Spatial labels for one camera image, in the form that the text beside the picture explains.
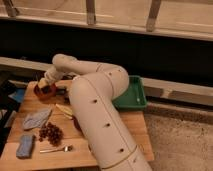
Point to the red bowl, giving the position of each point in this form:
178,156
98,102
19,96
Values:
46,92

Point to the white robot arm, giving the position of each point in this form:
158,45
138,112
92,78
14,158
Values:
91,94

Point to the green plastic tray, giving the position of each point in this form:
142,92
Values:
134,97

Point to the yellow banana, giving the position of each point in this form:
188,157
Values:
67,111

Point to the dark small object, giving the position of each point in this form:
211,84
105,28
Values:
62,91

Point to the bunch of red grapes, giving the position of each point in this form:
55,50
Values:
52,133

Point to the grey folded cloth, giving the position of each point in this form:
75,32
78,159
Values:
36,119

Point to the blue object at table edge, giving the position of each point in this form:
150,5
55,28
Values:
18,95

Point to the blue sponge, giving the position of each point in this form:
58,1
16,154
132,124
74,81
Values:
26,145

